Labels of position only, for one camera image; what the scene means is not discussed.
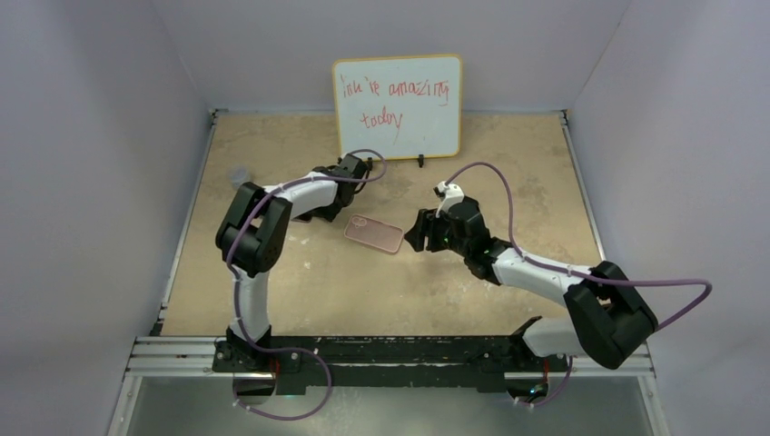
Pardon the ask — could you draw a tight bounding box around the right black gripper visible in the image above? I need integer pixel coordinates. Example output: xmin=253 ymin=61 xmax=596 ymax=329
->
xmin=405 ymin=208 xmax=470 ymax=257

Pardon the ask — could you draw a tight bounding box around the phone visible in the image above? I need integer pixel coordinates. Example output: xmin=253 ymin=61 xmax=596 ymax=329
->
xmin=343 ymin=214 xmax=405 ymax=254

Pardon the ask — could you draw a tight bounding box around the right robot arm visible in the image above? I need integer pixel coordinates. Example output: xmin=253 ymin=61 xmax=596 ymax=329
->
xmin=405 ymin=199 xmax=659 ymax=370

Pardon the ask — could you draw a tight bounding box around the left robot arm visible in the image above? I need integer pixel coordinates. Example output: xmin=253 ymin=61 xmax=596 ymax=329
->
xmin=215 ymin=154 xmax=371 ymax=372

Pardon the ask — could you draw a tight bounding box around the black whiteboard stand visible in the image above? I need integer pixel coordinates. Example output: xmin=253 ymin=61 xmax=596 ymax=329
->
xmin=366 ymin=154 xmax=426 ymax=170

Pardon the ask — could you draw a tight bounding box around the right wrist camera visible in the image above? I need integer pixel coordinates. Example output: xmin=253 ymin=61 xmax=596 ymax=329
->
xmin=434 ymin=181 xmax=465 ymax=217

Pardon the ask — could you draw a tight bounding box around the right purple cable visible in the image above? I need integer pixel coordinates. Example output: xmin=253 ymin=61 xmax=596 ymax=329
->
xmin=445 ymin=162 xmax=714 ymax=411

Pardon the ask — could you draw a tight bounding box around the white board with yellow frame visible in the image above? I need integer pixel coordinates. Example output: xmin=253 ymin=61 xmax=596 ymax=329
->
xmin=331 ymin=54 xmax=463 ymax=160

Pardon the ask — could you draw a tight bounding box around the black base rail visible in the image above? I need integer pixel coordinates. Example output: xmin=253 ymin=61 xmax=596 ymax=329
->
xmin=212 ymin=334 xmax=568 ymax=395

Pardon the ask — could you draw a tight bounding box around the aluminium frame rail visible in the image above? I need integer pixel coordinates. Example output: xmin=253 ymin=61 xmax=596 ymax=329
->
xmin=108 ymin=336 xmax=671 ymax=435

